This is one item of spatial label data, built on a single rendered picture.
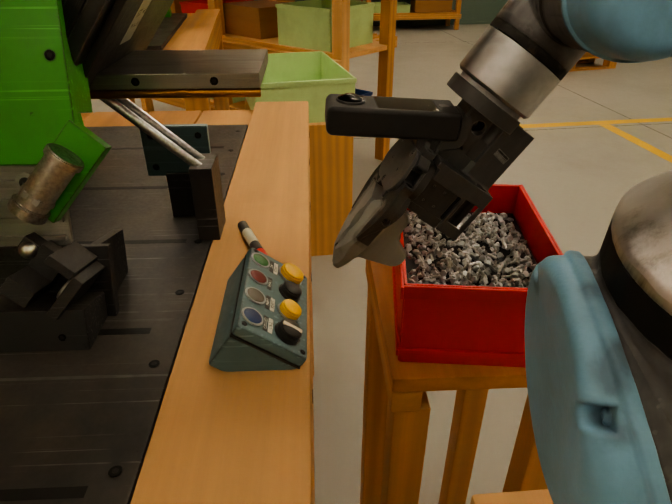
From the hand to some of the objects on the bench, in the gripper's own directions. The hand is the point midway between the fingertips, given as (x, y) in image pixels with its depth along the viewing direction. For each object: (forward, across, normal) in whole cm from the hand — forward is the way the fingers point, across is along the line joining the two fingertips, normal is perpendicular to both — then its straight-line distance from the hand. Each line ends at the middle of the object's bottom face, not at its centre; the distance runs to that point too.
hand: (336, 251), depth 53 cm
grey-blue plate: (+21, +29, +12) cm, 38 cm away
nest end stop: (+22, +2, +18) cm, 28 cm away
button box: (+16, +1, -1) cm, 16 cm away
